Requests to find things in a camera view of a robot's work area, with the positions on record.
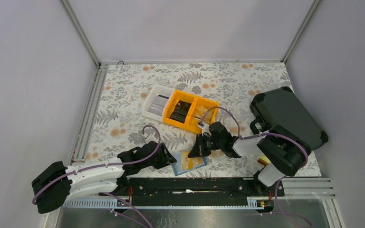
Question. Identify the gold credit card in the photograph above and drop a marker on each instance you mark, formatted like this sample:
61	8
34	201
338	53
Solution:
195	162
185	161

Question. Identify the yellow card storage bin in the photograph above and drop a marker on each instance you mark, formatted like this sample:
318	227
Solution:
185	110

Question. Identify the small yellow green block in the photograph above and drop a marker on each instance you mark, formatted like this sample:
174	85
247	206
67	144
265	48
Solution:
263	160

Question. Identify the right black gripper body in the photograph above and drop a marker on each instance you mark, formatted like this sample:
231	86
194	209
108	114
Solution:
217	144

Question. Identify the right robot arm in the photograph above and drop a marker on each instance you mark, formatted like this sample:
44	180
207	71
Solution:
285	151

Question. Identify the black hard case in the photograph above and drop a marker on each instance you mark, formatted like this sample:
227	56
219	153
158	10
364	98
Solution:
281	106

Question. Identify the white card storage bin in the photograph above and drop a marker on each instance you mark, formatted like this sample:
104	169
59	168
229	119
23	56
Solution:
156	102

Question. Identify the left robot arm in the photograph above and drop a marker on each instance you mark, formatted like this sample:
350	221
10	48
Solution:
58	183

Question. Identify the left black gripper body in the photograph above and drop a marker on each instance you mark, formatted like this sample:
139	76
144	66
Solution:
160	161

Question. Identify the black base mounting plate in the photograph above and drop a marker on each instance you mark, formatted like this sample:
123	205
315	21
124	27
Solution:
185	192

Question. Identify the blue card holder wallet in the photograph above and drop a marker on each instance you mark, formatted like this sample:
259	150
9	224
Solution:
177	165

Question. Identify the slotted aluminium cable rail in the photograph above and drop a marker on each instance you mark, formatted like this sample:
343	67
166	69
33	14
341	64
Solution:
95	203

